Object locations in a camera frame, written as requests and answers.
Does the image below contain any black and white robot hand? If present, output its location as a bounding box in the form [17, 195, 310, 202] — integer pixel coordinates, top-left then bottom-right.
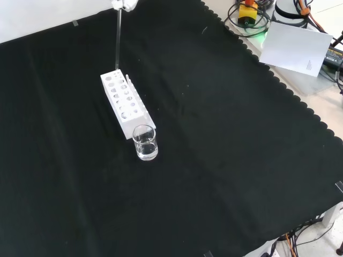
[110, 0, 139, 12]

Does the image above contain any clear glass rod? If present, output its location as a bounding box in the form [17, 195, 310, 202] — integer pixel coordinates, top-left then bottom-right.
[114, 7, 123, 71]

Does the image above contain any white test tube rack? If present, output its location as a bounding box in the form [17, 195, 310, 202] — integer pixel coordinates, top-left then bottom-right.
[100, 69, 157, 140]

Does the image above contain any yellow stop button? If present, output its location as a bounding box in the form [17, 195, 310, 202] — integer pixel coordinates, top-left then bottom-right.
[237, 0, 259, 26]

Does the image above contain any small glass beaker with water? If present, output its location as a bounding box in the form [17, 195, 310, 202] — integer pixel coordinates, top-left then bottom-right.
[132, 124, 160, 162]

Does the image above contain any black bench cloth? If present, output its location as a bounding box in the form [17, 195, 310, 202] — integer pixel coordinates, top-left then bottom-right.
[0, 0, 343, 257]

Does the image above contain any pale board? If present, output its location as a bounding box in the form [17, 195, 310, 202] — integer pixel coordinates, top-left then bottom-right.
[259, 21, 334, 79]

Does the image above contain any black power adapter yellow label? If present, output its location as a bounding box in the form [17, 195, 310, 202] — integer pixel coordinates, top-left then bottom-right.
[322, 43, 343, 68]

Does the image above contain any white table leg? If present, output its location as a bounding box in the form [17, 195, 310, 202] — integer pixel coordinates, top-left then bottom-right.
[322, 202, 343, 226]

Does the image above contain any black looped cable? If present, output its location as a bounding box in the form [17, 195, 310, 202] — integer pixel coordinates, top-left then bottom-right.
[224, 0, 272, 37]

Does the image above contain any thin orange cable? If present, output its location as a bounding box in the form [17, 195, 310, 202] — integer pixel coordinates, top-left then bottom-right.
[284, 231, 296, 257]

